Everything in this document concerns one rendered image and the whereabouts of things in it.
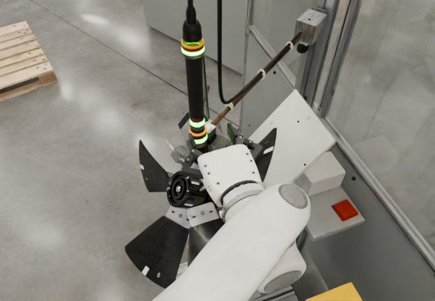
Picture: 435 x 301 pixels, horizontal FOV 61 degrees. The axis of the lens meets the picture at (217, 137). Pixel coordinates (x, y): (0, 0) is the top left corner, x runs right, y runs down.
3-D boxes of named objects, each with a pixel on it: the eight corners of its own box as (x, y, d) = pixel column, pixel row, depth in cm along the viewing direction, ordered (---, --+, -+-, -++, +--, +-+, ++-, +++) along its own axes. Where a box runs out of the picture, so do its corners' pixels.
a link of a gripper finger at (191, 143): (186, 171, 71) (177, 146, 75) (202, 166, 72) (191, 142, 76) (185, 160, 69) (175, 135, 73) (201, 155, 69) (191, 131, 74)
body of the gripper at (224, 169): (215, 220, 66) (196, 173, 73) (267, 203, 68) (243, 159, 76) (215, 196, 61) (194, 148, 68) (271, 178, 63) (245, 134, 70)
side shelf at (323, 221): (318, 160, 176) (320, 156, 174) (363, 223, 153) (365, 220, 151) (273, 173, 171) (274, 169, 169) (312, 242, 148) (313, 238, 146)
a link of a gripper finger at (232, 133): (239, 155, 74) (226, 133, 78) (254, 151, 74) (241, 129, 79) (239, 145, 71) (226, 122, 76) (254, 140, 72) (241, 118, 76)
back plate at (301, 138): (177, 182, 168) (175, 182, 167) (279, 67, 139) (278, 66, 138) (217, 295, 134) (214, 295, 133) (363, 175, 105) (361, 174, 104)
